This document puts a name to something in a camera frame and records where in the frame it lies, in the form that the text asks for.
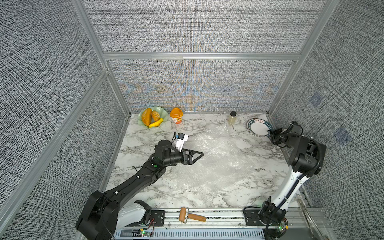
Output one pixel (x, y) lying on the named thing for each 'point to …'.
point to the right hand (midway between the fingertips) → (268, 127)
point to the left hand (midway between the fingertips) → (201, 154)
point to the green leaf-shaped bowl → (161, 111)
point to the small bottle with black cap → (232, 118)
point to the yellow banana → (156, 123)
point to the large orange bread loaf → (146, 116)
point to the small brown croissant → (155, 115)
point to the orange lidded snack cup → (176, 114)
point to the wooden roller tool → (184, 214)
